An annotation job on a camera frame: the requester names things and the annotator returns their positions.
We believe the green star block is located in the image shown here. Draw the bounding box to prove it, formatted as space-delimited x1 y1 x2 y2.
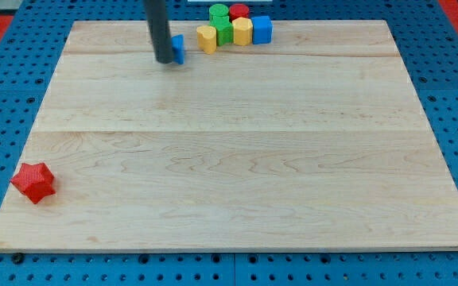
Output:
210 16 234 46

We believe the red star block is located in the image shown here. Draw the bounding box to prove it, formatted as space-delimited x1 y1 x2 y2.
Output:
10 163 56 204

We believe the wooden board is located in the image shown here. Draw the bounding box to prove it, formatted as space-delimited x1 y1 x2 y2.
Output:
0 20 458 253

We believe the yellow heart block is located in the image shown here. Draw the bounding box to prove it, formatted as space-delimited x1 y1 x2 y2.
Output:
196 25 217 54

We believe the blue block behind rod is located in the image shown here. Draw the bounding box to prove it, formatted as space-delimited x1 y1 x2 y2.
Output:
172 34 184 64

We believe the yellow hexagon block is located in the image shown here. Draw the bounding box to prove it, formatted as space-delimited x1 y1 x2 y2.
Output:
232 17 253 46

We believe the blue cube block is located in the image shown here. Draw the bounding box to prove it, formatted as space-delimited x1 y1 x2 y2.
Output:
251 15 273 44

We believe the red cylinder block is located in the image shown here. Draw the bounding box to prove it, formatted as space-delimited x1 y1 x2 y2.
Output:
228 3 250 21

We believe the green cylinder block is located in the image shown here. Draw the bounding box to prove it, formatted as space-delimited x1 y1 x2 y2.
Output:
208 3 229 21

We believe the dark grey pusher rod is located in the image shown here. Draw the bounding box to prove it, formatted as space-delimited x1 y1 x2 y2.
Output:
143 0 174 64

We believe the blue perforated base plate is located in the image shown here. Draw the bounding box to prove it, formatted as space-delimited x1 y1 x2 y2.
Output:
0 1 458 285

